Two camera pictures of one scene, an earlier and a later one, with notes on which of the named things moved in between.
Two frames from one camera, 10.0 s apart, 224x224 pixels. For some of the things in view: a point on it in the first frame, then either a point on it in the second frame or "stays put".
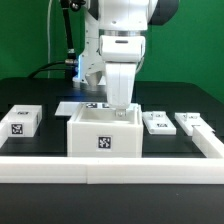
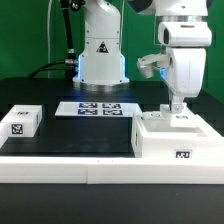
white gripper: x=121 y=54 -> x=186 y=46
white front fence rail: x=111 y=170 stays put
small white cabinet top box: x=23 y=120 stays put
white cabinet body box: x=93 y=130 -> x=154 y=138
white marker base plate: x=70 y=108 stays put
